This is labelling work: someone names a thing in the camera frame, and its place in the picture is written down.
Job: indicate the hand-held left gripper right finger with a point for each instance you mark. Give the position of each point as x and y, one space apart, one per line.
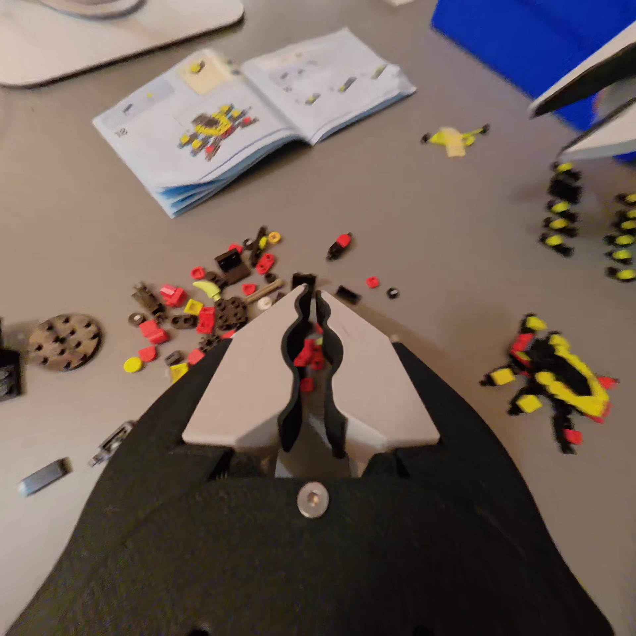
382 397

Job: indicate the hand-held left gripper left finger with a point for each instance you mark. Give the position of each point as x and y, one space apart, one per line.
238 392

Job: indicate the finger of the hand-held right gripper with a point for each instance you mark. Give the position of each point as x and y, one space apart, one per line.
611 139
596 69

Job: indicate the group of black yellow-studded lego legs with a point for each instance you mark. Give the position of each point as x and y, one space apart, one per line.
564 191

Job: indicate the pile of lego pieces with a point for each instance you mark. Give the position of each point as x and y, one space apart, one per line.
231 310

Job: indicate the yellow black lego spider model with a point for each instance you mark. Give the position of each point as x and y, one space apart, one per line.
551 362

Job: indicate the black lego clip plate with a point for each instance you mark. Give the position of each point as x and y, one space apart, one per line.
112 442

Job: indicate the yellow-green lego axle piece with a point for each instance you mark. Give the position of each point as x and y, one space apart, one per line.
454 139

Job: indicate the black red lego hinge piece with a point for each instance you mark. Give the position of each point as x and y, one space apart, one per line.
340 245

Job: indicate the black round lego plate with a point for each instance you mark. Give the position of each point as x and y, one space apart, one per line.
64 343

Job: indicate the black flat lego tile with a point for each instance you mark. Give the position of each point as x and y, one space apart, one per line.
44 477

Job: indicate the black stacked lego bricks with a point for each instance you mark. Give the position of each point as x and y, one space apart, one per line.
10 372

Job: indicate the blue lego instruction booklet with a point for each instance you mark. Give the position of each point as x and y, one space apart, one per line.
223 149

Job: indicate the blue plastic bin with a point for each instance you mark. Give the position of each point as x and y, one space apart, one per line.
521 44

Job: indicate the white laptop stand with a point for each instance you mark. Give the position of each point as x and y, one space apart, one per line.
124 44

